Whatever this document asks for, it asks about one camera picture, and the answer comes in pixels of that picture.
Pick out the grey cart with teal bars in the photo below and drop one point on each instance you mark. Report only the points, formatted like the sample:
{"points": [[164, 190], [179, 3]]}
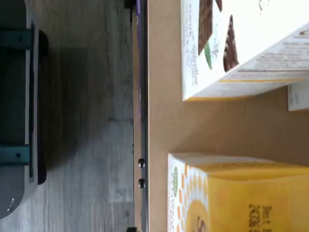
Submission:
{"points": [[12, 96]]}

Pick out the white chocolate thins box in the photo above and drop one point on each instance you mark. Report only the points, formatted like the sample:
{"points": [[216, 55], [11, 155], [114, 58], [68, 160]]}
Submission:
{"points": [[299, 96], [217, 48]]}

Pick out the wooden shelf board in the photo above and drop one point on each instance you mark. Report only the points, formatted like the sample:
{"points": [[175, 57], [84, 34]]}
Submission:
{"points": [[164, 120]]}

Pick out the black metal shelf frame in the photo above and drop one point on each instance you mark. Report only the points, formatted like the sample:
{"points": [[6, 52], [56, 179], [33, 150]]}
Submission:
{"points": [[144, 96]]}

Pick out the yellow white almond bar box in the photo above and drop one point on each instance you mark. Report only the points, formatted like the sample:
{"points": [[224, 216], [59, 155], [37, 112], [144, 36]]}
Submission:
{"points": [[241, 193]]}

